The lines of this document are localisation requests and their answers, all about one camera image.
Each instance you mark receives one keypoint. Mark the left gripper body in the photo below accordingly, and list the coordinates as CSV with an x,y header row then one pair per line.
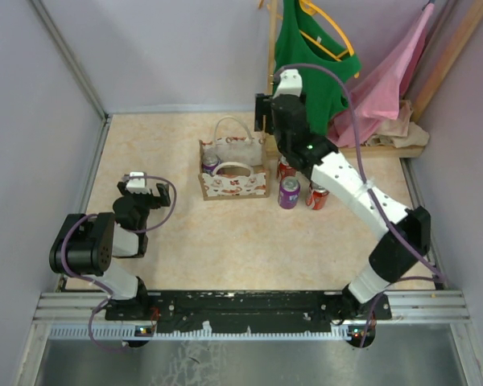
x,y
145,202

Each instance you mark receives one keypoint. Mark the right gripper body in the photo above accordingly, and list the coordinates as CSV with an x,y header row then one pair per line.
x,y
282,143

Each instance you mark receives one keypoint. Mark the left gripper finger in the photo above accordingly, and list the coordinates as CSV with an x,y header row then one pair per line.
x,y
121,187
163,200

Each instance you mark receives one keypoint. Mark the red cola can front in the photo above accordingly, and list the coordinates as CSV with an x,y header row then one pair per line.
x,y
284,169

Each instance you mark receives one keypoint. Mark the red cola can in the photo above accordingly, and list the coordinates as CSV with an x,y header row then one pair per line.
x,y
284,169
317,197

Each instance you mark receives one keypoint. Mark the purple soda can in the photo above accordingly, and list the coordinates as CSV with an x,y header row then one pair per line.
x,y
289,189
209,162

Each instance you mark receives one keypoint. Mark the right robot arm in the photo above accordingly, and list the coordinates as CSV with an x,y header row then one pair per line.
x,y
403,234

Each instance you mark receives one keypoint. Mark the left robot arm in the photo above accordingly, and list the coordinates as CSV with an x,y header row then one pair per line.
x,y
87,245

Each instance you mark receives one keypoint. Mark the canvas tote bag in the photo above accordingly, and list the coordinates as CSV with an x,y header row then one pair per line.
x,y
243,173

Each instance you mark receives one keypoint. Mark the green tank top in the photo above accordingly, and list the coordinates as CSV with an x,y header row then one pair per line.
x,y
324,98

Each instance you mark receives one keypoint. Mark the pink shirt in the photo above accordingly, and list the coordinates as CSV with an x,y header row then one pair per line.
x,y
378,96

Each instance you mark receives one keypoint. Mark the yellow clothes hanger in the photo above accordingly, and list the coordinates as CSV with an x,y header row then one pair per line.
x,y
308,35

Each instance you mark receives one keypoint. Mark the beige cloth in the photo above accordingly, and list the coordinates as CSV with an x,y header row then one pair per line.
x,y
401,132

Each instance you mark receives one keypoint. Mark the wooden clothes rack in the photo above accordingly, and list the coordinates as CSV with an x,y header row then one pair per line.
x,y
457,22

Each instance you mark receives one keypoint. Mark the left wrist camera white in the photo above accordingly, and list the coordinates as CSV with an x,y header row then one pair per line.
x,y
136,182

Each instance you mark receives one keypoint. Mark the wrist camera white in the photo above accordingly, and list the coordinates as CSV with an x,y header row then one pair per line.
x,y
136,182
290,83

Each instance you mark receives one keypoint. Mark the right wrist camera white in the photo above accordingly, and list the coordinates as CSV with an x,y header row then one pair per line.
x,y
290,83

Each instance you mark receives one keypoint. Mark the white cable duct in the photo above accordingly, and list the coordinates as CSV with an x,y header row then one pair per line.
x,y
103,332

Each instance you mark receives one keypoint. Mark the aluminium rail frame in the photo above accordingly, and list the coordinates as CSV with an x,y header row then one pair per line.
x,y
437,306

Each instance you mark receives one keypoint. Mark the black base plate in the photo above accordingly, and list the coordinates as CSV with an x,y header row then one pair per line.
x,y
259,324

